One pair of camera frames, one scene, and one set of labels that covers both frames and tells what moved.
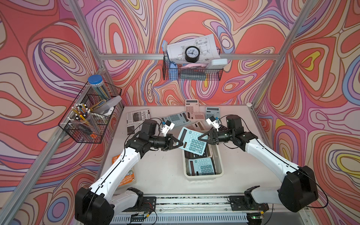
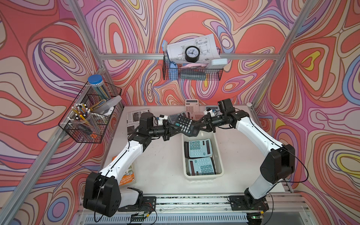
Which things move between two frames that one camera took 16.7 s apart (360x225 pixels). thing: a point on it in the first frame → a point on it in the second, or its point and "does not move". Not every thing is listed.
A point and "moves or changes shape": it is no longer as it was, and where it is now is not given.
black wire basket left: (86, 121) does not move
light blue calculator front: (202, 166) does not move
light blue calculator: (189, 138) moves or changes shape
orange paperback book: (129, 178) does not move
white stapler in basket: (107, 108) does not move
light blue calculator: (214, 111) does not move
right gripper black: (212, 133) → (208, 120)
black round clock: (192, 54) does not move
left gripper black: (167, 145) → (169, 131)
